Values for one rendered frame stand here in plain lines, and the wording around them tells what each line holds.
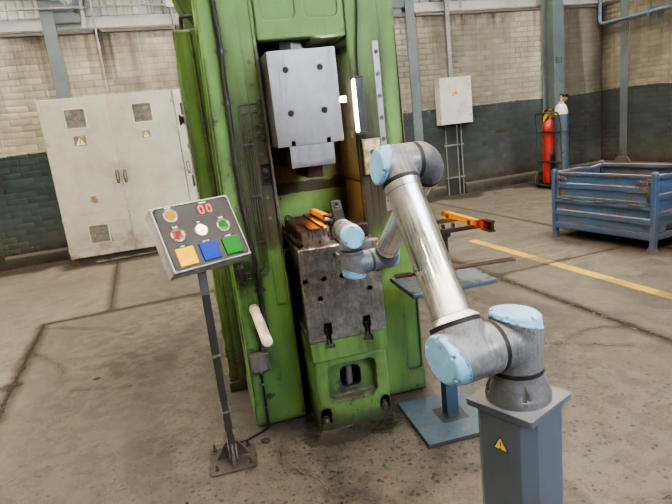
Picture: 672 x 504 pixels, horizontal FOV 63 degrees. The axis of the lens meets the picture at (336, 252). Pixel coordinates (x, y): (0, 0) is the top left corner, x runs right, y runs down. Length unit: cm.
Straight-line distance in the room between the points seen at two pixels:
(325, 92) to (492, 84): 783
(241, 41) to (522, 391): 182
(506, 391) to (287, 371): 140
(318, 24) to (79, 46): 602
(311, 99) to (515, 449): 159
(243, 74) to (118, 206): 528
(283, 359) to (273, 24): 157
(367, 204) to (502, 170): 773
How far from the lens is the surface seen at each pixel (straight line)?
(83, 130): 765
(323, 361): 261
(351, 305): 255
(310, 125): 245
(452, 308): 155
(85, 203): 769
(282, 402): 288
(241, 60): 257
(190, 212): 229
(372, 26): 272
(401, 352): 295
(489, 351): 154
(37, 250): 849
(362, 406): 277
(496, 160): 1022
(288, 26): 262
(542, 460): 177
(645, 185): 560
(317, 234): 249
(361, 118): 262
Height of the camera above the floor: 145
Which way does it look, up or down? 13 degrees down
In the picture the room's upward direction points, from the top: 6 degrees counter-clockwise
